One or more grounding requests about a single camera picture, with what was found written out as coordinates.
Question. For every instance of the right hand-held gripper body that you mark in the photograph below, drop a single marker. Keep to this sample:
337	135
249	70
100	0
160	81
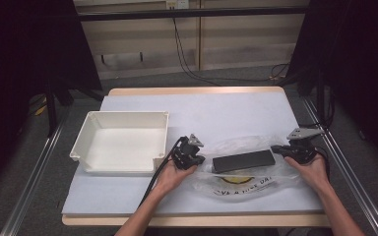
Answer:
303	144

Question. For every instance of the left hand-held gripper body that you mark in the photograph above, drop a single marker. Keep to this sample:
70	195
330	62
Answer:
185	152

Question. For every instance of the black box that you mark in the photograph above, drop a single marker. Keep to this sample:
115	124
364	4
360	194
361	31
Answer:
242	161

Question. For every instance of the clear printed plastic bag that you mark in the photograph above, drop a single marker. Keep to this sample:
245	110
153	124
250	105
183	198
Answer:
242	191

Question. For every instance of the person's left hand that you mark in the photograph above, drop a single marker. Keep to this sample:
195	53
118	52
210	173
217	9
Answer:
174	177

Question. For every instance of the person's right hand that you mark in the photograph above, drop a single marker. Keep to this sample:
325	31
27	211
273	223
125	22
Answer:
311	170

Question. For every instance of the white table cover sheet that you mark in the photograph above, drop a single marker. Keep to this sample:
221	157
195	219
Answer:
210	111

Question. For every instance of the wooden table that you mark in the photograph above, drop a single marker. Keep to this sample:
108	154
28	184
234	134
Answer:
193	220

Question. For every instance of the white plastic bin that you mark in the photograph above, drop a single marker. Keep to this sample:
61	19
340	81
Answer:
121	147

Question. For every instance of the dark curtain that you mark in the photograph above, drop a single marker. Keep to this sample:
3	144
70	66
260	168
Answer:
23	65
354	65

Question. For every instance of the black horizontal bar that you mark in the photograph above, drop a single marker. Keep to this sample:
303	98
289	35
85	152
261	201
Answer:
193	13

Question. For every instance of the black metal stand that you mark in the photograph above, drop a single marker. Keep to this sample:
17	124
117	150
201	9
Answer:
51	108

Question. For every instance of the metal floor rail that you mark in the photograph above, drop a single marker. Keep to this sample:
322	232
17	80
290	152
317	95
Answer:
32	177
351	170

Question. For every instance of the white wall socket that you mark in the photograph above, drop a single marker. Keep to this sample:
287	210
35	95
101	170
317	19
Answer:
177	4

